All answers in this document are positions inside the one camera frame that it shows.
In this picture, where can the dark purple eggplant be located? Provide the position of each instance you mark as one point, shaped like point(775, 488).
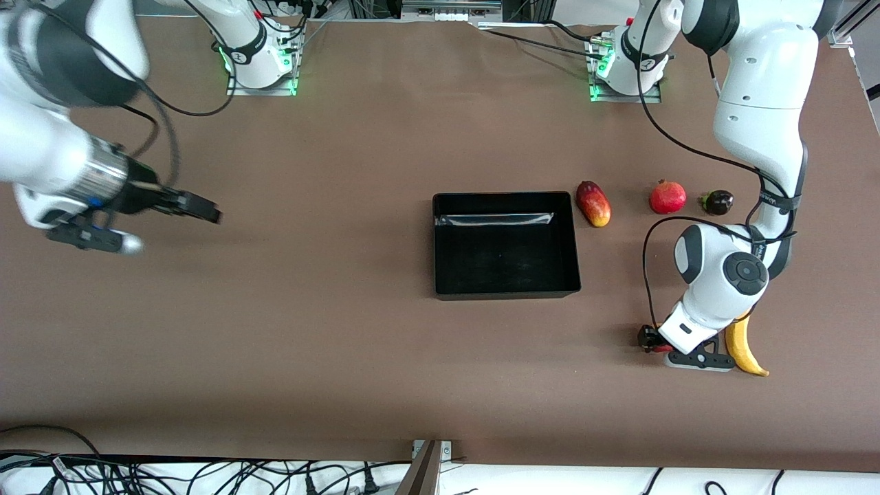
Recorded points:
point(718, 203)

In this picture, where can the black plastic box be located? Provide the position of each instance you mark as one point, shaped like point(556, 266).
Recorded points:
point(505, 258)

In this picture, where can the yellow banana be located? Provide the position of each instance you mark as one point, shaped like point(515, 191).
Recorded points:
point(746, 357)

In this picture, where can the silver frame rail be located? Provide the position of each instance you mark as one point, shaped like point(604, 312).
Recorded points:
point(450, 7)

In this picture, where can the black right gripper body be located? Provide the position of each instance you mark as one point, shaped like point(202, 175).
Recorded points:
point(140, 197)

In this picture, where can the small metal corner bracket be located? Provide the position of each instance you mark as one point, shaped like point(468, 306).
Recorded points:
point(447, 450)

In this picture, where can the aluminium profile post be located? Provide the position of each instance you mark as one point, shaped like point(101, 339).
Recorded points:
point(421, 474)

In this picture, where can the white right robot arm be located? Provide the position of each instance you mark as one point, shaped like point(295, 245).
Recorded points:
point(41, 151)

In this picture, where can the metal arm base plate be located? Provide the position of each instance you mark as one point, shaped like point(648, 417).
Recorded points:
point(237, 89)
point(653, 98)

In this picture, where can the red yellow mango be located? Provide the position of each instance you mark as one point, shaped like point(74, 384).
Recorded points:
point(593, 203)

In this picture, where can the red apple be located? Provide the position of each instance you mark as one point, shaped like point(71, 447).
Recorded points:
point(663, 349)

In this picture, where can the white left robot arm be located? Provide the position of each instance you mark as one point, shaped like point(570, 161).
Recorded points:
point(756, 103)

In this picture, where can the red pomegranate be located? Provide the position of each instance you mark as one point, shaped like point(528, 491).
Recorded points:
point(668, 197)

